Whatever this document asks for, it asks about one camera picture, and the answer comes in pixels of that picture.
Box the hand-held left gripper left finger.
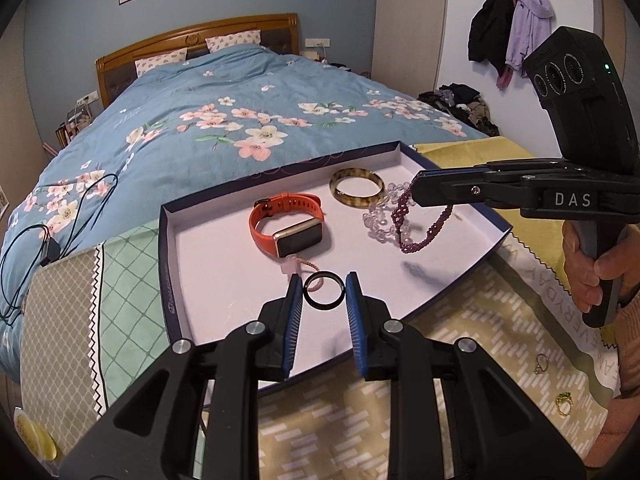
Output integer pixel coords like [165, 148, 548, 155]
[59, 274, 306, 480]

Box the person's right forearm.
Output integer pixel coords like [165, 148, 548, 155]
[582, 292, 640, 471]

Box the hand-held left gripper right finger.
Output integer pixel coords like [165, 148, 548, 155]
[344, 271, 587, 480]

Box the white dotted pillow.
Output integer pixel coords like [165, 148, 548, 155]
[135, 47, 188, 78]
[206, 30, 262, 53]

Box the clear crystal bead bracelet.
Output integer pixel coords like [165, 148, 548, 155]
[362, 181, 416, 243]

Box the plastic cup with yellow drink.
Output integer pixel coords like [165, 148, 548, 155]
[12, 407, 56, 461]

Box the pink braided bracelet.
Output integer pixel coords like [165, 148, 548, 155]
[282, 255, 326, 296]

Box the black charging cable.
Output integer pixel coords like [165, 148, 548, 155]
[0, 174, 120, 328]

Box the dark blue shallow box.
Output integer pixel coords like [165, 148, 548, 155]
[158, 140, 513, 398]

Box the beige wardrobe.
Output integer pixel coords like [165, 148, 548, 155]
[372, 0, 451, 93]

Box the orange smartwatch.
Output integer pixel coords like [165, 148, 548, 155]
[249, 192, 326, 258]

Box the wooden bed headboard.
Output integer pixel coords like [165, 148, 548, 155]
[95, 13, 301, 108]

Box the black jacket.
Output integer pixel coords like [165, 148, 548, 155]
[468, 0, 516, 76]

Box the grey green lattice cloth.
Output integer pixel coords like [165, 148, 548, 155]
[20, 222, 211, 480]

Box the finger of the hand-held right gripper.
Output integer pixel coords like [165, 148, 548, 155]
[412, 169, 526, 209]
[417, 157, 608, 177]

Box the cluster of bedside bottles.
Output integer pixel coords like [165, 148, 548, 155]
[54, 105, 93, 150]

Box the black ring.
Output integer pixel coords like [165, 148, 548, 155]
[304, 272, 346, 310]

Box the bed with blue floral duvet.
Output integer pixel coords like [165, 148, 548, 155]
[0, 44, 493, 386]

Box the dark pile of clothes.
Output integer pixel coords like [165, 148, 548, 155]
[417, 82, 501, 138]

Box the purple bead bracelet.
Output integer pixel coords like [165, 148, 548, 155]
[391, 185, 455, 255]

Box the amber bangle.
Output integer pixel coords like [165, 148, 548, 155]
[330, 169, 386, 208]

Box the purple jacket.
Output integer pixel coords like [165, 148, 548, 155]
[497, 0, 555, 91]

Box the person's right hand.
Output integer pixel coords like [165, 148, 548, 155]
[561, 220, 640, 313]

